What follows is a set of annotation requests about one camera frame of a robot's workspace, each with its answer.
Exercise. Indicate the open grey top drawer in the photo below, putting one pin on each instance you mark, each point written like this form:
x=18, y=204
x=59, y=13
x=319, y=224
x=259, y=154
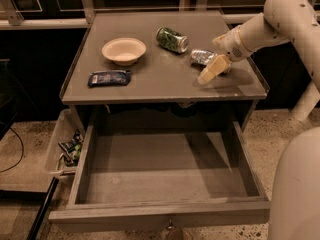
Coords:
x=139, y=169

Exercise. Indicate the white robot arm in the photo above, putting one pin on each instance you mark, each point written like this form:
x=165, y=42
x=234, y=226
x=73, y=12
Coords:
x=281, y=21

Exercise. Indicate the green soda can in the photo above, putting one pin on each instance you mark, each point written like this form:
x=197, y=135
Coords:
x=172, y=40

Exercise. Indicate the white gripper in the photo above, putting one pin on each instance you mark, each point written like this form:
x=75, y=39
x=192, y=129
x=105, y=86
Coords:
x=232, y=46

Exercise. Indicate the white railing frame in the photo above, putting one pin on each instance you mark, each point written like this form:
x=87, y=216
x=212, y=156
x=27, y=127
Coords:
x=50, y=14

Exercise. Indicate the grey wooden cabinet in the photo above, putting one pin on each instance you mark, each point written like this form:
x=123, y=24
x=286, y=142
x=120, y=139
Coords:
x=159, y=75

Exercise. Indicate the blue snack packet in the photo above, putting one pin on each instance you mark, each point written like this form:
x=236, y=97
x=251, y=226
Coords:
x=109, y=78

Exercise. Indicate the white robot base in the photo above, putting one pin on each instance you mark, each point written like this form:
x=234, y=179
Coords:
x=295, y=204

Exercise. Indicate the clear plastic bin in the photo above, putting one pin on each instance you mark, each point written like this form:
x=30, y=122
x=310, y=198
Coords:
x=63, y=132

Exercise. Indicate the metal drawer handle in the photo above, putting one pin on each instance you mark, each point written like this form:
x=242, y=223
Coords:
x=170, y=225

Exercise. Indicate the white paper bowl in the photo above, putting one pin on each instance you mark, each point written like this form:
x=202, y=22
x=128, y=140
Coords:
x=124, y=51

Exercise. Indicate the snack packets in bin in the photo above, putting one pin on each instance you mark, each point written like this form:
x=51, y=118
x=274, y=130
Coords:
x=71, y=151

